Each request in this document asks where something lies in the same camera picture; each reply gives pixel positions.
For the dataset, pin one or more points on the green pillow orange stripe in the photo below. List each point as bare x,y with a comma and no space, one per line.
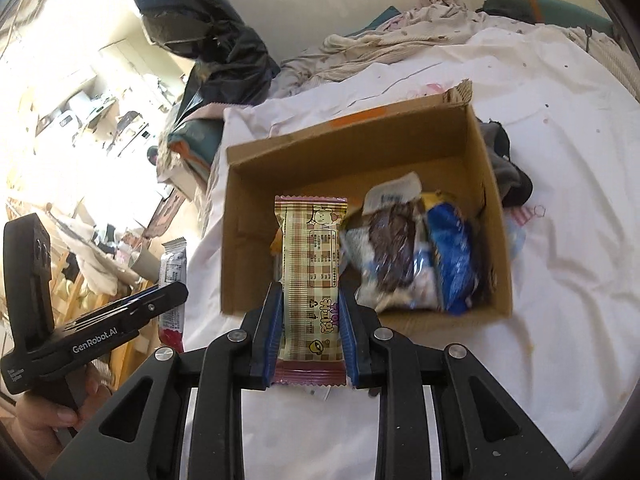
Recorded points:
192,135
540,7

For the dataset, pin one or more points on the blue white striped snack bag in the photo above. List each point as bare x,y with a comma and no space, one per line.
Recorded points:
390,290

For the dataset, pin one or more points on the person's left hand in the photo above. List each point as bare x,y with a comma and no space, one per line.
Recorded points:
40,425

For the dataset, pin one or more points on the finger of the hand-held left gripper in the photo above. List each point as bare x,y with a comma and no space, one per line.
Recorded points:
135,297
160,302

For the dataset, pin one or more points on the dark grey cloth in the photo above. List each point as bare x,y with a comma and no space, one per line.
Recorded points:
505,160

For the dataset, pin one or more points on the grey trash bin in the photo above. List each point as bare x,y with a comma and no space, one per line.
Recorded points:
146,262

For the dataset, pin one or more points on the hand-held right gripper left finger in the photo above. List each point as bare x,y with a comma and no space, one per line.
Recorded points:
272,332

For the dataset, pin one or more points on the black plastic bag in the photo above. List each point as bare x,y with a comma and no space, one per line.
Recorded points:
210,25

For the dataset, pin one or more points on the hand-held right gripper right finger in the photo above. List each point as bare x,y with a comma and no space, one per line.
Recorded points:
350,342

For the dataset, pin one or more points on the pink checkered snack bar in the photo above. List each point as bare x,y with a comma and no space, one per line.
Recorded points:
310,260

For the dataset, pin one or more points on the dark brown snack packet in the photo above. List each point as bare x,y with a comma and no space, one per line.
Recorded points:
392,240

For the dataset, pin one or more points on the brown cardboard box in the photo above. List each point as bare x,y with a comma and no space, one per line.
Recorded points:
350,145

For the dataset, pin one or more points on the red white snack bar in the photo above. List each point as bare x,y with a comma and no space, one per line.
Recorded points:
174,265

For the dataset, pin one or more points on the crumpled floral bedding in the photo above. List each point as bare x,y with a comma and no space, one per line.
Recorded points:
380,45

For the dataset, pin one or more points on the dark blue snack packet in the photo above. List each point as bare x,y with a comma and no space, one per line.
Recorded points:
450,255

